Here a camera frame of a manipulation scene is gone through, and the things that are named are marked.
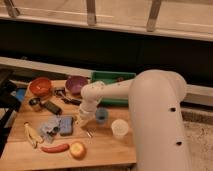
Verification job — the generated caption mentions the orange bowl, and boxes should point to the orange bowl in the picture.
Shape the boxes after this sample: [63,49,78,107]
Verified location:
[29,77,52,97]

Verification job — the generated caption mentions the white plastic cup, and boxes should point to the white plastic cup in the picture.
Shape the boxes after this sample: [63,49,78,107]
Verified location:
[111,119,129,139]

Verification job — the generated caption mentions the blue plastic cup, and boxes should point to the blue plastic cup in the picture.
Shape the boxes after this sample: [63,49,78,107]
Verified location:
[95,107,108,124]

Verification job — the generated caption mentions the blue object at table edge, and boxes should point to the blue object at table edge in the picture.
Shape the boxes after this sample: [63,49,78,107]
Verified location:
[15,88,26,102]

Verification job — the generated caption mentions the blue sponge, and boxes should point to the blue sponge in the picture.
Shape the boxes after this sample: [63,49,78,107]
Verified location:
[60,116,73,136]

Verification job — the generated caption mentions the red sausage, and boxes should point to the red sausage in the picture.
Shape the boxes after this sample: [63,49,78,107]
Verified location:
[40,143,70,153]

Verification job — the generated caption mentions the green plastic tray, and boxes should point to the green plastic tray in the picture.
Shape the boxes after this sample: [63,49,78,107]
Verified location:
[90,71,136,107]

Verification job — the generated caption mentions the purple bowl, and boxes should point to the purple bowl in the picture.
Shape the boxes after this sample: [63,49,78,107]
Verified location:
[65,76,88,94]

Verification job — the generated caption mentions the red yellow apple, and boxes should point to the red yellow apple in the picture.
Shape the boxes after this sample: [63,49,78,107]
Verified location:
[69,142,87,159]

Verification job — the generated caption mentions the black rectangular remote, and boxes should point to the black rectangular remote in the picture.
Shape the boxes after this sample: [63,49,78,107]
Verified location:
[43,101,62,115]

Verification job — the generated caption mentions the black chair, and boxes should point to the black chair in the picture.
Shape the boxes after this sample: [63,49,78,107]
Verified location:
[0,69,21,156]

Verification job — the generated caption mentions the peeled banana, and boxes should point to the peeled banana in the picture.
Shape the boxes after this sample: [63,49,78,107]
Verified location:
[24,122,43,148]

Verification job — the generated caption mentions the small metal can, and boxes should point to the small metal can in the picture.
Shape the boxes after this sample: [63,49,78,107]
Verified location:
[29,98,42,112]

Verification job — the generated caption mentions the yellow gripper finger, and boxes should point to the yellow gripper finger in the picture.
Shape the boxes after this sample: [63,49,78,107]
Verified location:
[76,115,88,127]

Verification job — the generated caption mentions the black handled peeler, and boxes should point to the black handled peeler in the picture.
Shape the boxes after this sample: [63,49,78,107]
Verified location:
[54,87,81,106]

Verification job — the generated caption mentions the wooden table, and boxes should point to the wooden table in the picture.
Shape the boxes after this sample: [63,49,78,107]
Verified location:
[0,90,136,171]

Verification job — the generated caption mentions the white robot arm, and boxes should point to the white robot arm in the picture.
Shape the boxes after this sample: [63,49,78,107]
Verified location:
[79,70,193,171]

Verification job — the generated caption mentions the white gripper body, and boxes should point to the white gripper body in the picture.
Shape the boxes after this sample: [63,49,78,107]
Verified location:
[79,100,97,119]

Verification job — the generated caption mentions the clear plastic bag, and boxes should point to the clear plastic bag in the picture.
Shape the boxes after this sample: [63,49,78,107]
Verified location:
[38,116,61,143]

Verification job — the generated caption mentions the silver metal fork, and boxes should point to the silver metal fork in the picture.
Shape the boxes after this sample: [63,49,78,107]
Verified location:
[86,130,93,138]

